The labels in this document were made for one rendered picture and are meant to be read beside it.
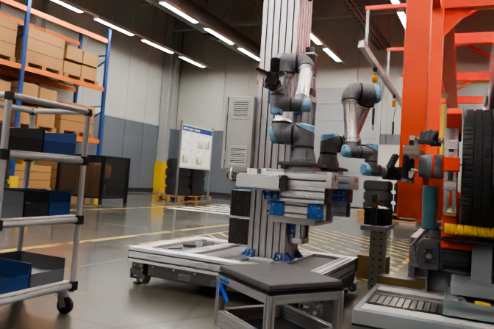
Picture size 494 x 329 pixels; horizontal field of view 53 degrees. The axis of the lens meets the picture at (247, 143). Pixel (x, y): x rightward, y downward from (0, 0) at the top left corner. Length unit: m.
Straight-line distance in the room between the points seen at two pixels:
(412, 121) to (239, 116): 1.16
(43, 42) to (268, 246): 10.73
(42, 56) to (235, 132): 10.27
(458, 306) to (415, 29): 1.81
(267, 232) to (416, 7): 1.81
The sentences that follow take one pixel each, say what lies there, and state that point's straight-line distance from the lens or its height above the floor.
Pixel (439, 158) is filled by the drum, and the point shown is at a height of 0.90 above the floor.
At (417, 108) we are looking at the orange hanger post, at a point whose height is 1.25.
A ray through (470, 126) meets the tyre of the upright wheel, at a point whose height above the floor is 1.05.
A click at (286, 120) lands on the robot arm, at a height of 1.06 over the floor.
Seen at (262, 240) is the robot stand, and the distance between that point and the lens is 3.12.
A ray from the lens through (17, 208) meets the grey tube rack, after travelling 2.38.
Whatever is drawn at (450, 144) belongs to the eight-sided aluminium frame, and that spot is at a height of 0.96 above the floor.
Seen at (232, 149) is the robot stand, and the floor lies 0.89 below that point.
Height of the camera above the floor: 0.71
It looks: 4 degrees up
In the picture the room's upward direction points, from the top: 4 degrees clockwise
